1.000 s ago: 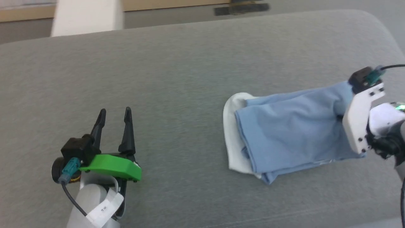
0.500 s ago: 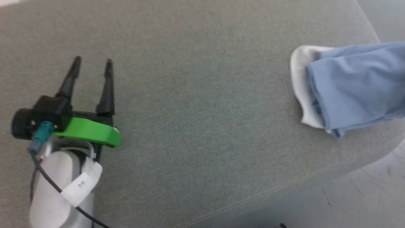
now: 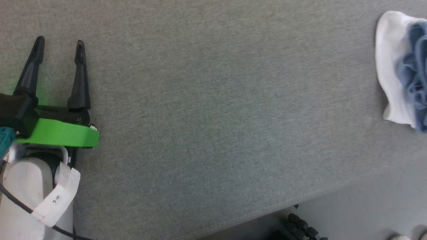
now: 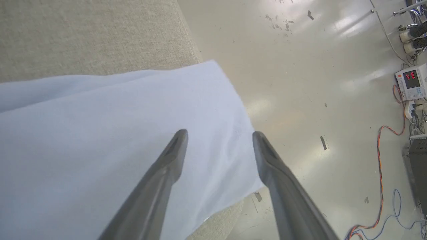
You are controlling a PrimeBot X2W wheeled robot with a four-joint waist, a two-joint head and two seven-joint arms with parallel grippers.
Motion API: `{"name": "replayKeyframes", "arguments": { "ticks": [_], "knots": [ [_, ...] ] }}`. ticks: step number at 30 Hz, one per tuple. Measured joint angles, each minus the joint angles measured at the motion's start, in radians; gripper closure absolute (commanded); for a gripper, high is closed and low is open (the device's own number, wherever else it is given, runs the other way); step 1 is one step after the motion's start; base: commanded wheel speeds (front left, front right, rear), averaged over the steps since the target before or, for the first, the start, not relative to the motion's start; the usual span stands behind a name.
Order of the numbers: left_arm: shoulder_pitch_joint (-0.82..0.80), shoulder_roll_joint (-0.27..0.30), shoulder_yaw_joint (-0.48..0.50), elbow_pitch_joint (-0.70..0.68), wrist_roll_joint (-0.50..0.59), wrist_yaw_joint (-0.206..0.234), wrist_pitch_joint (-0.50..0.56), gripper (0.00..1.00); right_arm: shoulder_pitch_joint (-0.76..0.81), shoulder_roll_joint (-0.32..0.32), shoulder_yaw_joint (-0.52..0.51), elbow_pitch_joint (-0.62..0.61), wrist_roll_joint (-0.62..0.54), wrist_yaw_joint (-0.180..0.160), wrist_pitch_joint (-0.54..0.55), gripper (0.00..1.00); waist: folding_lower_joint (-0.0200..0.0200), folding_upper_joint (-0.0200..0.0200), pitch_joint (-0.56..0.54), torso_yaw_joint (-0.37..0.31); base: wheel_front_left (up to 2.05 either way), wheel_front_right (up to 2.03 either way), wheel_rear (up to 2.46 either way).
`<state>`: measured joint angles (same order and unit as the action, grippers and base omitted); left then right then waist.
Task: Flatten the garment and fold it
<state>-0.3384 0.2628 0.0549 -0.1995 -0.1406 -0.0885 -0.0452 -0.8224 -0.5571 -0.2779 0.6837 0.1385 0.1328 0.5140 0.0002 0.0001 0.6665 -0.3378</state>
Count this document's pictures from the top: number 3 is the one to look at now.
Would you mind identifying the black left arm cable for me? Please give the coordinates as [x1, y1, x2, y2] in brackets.
[0, 185, 96, 240]

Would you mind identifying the black ribbed base part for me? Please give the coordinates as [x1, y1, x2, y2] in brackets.
[272, 204, 329, 240]

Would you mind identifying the blue polo shirt white collar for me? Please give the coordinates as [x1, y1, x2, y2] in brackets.
[374, 10, 427, 134]

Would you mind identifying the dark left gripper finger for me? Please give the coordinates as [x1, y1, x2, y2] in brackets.
[67, 40, 91, 112]
[13, 35, 46, 101]

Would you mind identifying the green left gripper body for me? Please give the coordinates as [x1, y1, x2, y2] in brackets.
[16, 106, 100, 149]

